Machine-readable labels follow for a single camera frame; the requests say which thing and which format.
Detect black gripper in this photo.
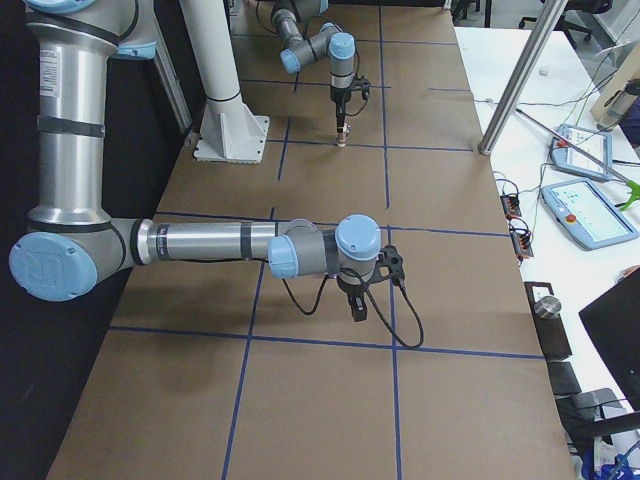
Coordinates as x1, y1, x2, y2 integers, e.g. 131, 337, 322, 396
337, 272, 367, 322
330, 86, 352, 132

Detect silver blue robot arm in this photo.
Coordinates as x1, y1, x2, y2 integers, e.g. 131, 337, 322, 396
9, 1, 391, 321
270, 1, 356, 144

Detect silver cylinder weight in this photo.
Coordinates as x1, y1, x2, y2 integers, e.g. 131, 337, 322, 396
533, 295, 562, 319

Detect lower blue teach pendant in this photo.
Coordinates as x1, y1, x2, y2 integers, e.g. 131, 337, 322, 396
541, 179, 639, 250

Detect blue teach pendant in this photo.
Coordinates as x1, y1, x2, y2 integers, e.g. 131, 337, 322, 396
541, 179, 639, 250
549, 123, 614, 182

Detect black monitor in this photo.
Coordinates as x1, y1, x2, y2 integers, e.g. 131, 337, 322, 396
579, 270, 639, 410

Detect upper blue teach pendant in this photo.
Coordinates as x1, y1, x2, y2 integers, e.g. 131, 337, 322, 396
549, 123, 614, 182

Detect silver reacher grabber tool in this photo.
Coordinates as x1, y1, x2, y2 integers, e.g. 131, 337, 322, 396
515, 108, 640, 211

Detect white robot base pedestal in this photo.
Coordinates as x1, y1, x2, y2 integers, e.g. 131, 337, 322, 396
180, 0, 270, 164

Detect aluminium frame post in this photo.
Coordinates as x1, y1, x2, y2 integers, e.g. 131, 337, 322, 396
478, 0, 568, 156

